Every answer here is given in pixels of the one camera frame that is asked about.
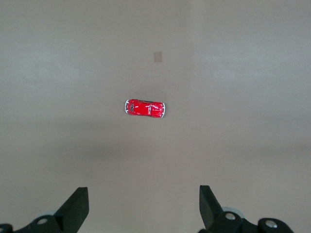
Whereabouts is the red beetle toy car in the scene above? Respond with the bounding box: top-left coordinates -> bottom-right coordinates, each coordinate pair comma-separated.
123,98 -> 166,119

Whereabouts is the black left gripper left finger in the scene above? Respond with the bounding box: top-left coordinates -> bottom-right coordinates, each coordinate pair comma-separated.
0,186 -> 89,233

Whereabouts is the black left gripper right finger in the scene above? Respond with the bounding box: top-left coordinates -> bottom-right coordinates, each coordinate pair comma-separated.
198,185 -> 296,233

